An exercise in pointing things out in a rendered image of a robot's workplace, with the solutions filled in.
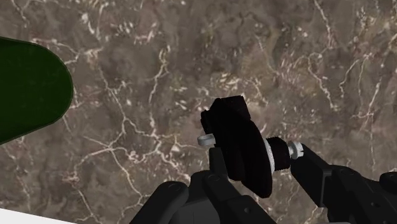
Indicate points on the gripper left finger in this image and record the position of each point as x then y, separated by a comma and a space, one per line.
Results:
217, 192

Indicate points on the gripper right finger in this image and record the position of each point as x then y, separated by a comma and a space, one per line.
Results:
341, 189

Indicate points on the black disc tool with white fittings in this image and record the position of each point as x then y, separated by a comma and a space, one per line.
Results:
238, 145

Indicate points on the dark green rounded object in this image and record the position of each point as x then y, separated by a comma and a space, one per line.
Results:
31, 90

